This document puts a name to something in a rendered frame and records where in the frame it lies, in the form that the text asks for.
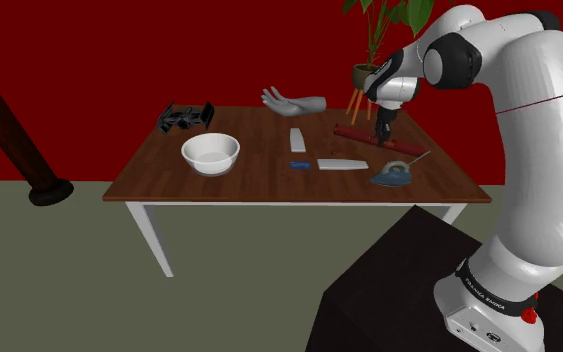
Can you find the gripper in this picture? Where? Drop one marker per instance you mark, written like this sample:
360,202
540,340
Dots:
385,122

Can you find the black spaceship toy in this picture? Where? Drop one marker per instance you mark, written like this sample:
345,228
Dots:
186,117

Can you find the wooden table with white legs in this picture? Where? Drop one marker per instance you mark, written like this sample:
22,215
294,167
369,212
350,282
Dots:
261,180

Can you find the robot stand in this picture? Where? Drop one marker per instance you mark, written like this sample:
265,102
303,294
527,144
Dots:
388,292

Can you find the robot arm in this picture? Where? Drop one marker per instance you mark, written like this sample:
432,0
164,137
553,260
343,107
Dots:
539,146

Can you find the short white flat bar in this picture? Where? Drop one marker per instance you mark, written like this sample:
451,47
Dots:
297,140

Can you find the white bowl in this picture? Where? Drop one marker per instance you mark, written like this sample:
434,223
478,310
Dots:
210,153

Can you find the small blue flat block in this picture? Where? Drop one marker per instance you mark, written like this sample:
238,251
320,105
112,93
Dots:
300,166

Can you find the long white flat bar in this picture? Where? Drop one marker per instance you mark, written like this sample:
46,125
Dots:
342,164

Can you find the grey hand figure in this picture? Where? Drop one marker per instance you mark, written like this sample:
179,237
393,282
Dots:
293,105

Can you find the dark floor lamp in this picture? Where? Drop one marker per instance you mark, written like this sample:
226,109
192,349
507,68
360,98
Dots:
13,141

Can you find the potted plant on wooden stand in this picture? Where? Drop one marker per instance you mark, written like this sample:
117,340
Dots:
383,19

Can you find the red rolling pin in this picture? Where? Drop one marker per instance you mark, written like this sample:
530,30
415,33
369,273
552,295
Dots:
354,134

